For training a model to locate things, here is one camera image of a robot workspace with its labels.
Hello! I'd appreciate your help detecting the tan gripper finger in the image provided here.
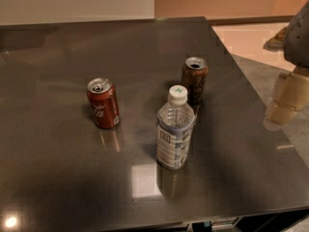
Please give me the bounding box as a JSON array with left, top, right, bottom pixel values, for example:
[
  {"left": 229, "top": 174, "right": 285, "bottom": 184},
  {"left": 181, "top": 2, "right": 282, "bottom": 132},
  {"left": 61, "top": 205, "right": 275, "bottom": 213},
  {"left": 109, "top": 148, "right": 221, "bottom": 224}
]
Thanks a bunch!
[{"left": 266, "top": 67, "right": 309, "bottom": 126}]

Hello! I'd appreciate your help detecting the clear blue-label plastic bottle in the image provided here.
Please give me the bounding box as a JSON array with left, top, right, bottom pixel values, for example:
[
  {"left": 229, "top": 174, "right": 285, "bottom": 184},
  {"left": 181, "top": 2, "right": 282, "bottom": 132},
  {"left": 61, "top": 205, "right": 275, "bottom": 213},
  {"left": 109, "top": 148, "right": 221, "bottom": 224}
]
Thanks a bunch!
[{"left": 156, "top": 85, "right": 196, "bottom": 170}]

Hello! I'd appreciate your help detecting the red Coca-Cola can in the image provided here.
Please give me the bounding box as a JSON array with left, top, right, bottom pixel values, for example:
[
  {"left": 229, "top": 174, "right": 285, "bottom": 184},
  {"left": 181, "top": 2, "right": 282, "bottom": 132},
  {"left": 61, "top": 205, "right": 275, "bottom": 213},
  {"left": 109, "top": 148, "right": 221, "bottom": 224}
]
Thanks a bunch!
[{"left": 87, "top": 77, "right": 120, "bottom": 129}]

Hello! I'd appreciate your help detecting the brown drink can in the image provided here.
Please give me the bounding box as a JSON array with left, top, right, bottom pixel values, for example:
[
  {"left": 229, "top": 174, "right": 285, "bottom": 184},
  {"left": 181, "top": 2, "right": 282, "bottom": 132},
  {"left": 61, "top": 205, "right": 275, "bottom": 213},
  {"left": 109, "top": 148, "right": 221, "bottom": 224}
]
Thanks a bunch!
[{"left": 181, "top": 56, "right": 208, "bottom": 105}]

